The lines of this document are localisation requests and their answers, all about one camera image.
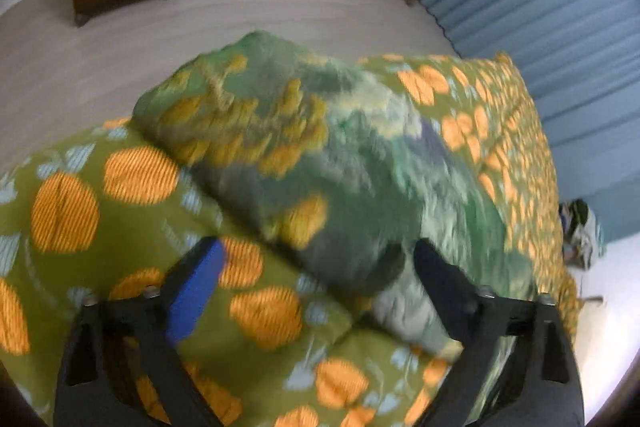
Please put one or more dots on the green landscape print jacket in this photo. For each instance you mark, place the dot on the green landscape print jacket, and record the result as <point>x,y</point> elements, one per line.
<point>350,167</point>

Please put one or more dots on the blue curtain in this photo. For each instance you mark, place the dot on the blue curtain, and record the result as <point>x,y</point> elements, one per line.
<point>560,32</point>

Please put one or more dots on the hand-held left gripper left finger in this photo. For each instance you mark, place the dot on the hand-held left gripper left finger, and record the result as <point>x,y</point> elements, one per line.
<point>195,292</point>

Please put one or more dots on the green quilt with orange flowers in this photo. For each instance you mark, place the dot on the green quilt with orange flowers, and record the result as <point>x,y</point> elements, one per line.
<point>65,212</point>

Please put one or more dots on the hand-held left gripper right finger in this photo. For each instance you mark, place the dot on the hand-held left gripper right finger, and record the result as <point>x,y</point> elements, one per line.
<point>442,289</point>

